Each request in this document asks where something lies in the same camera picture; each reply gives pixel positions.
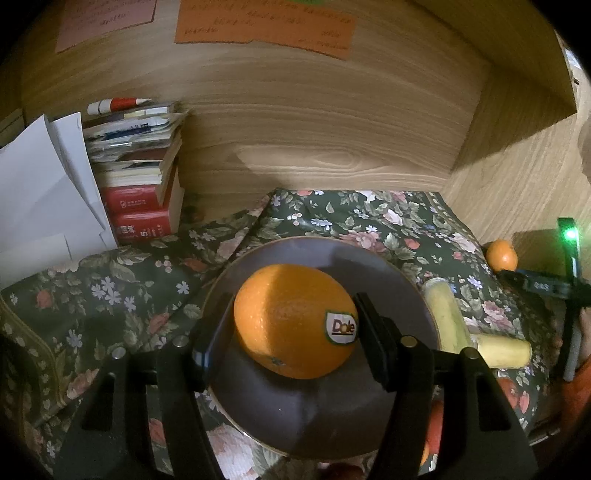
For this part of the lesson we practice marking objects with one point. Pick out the dark purple round plate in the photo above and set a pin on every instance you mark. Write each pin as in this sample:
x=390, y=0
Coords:
x=343, y=414

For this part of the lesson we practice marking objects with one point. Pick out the red white marker pen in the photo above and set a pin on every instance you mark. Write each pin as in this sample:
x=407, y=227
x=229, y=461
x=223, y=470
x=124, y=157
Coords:
x=107, y=106

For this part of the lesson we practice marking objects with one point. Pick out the red thick book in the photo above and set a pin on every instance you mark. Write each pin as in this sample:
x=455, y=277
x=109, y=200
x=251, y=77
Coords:
x=153, y=223
x=136, y=189

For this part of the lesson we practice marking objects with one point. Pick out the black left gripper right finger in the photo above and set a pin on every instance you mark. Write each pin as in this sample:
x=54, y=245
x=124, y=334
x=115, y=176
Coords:
x=400, y=363

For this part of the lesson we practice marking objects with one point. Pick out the red thick book lower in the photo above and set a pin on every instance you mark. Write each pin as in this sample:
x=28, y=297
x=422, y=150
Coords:
x=153, y=223

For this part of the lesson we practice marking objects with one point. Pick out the stack of papers and booklets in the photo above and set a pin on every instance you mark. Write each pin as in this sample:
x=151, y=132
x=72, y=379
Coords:
x=140, y=135

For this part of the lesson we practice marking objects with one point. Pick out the orange sticky note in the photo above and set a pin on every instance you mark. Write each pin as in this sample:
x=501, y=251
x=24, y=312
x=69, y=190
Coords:
x=286, y=23

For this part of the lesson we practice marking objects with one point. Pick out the red thick book upper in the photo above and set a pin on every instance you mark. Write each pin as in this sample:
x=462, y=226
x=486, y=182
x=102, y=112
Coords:
x=136, y=189

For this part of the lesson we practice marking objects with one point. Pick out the floral dark green cloth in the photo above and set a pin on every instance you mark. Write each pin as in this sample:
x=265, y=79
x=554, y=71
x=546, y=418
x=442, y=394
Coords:
x=60, y=324

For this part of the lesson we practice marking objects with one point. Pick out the pink sticky note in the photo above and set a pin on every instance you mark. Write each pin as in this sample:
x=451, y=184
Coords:
x=87, y=19

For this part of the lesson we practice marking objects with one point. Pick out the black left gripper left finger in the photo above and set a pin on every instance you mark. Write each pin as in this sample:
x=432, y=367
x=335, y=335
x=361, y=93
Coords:
x=210, y=343

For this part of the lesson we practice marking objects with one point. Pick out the large orange with Dole sticker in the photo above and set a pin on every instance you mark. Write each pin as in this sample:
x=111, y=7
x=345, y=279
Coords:
x=295, y=321

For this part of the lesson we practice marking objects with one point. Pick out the small mandarin orange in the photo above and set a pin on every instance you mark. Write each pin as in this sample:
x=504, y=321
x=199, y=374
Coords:
x=501, y=256

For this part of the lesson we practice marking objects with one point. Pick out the white paper sheets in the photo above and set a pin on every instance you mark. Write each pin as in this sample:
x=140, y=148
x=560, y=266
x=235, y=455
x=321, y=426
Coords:
x=51, y=210

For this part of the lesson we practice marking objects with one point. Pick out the yellow sugarcane piece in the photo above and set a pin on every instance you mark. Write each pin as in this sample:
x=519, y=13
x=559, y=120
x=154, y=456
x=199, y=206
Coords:
x=501, y=352
x=452, y=330

